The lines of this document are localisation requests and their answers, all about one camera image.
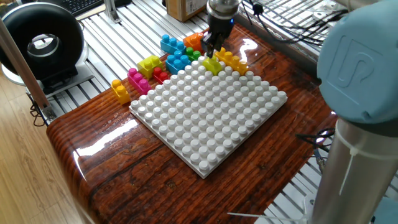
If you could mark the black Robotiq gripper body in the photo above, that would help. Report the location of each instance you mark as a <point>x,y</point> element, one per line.
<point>220,28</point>

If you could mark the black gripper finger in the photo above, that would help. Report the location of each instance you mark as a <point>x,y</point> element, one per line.
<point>218,43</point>
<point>206,43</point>

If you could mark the orange tall block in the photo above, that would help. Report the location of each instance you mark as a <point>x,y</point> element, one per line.
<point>192,40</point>

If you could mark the yellow four-stud long block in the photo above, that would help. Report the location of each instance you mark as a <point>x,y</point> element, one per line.
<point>233,60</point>

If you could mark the small lime block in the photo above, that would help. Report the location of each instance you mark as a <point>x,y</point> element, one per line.
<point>213,66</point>

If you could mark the white studded baseplate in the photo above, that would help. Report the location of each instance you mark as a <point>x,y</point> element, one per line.
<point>205,118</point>

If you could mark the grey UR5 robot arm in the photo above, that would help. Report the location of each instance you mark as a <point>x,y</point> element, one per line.
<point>357,62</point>

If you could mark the green two-stud block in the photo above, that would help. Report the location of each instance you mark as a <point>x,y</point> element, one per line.
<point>194,55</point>

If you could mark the blue four-stud square block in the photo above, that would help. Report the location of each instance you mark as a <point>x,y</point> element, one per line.
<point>177,63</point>

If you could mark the blue three-stud long block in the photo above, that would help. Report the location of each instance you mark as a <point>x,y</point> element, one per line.
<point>171,45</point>

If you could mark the cardboard box with label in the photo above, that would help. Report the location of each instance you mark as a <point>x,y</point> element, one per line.
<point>183,11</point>

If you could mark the red two-stud block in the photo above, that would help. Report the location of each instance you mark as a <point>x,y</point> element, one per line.
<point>160,76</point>

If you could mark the lime tall two-stud block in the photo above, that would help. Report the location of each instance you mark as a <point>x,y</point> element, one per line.
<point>149,67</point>

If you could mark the magenta three-stud block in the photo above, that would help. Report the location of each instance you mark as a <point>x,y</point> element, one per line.
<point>140,84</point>

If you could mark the yellow two-stud block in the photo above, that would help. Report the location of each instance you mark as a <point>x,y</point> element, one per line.
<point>122,95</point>

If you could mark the white plastic housing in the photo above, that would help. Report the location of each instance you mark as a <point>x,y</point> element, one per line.
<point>326,11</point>

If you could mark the black keyboard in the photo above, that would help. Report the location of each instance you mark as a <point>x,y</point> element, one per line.
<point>77,5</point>

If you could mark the wood pattern table mat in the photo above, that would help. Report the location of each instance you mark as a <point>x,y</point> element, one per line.
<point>140,174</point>

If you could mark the white zip tie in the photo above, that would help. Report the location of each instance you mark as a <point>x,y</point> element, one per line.
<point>264,216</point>
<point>351,152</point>

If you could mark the slanted aluminium bar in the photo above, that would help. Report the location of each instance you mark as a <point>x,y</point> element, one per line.
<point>31,84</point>

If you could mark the aluminium post bracket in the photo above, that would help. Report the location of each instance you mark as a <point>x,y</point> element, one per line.
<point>111,11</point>

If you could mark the white device base plate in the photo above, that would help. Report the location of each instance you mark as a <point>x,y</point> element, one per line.
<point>84,77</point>

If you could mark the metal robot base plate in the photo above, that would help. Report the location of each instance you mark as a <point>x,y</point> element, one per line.
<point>308,205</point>

